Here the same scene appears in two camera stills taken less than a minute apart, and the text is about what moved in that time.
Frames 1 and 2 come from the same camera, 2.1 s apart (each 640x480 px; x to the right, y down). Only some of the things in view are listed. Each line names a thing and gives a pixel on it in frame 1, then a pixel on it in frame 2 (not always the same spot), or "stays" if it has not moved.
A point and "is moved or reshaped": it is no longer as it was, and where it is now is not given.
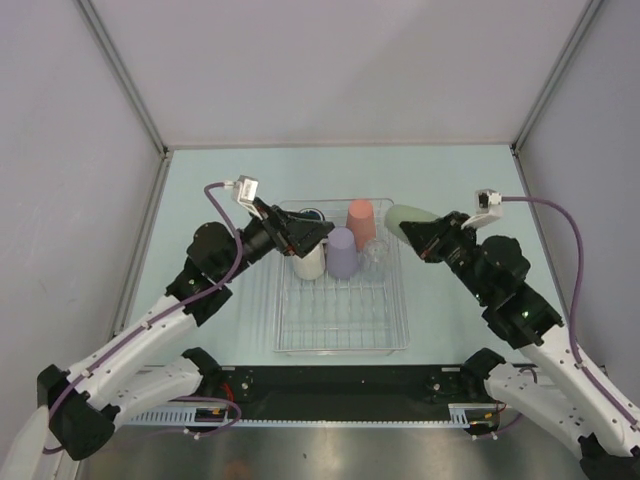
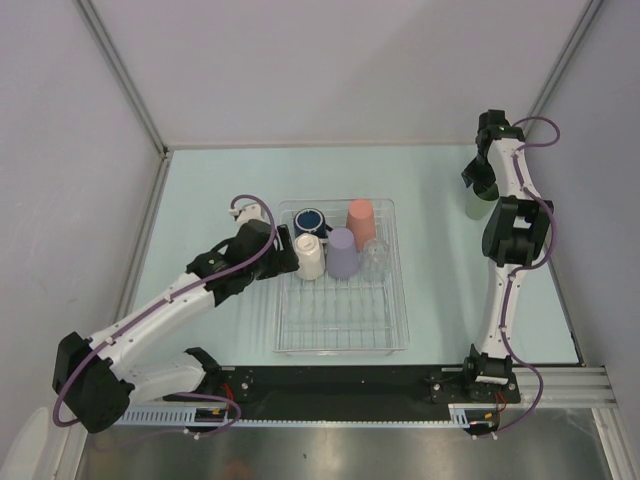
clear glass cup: (376, 259) stays
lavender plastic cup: (342, 261) stays
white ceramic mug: (312, 266) stays
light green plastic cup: (397, 214) is moved or reshaped
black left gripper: (295, 233) → (281, 260)
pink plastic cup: (361, 220) stays
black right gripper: (428, 237) → (472, 174)
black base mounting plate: (347, 388) stays
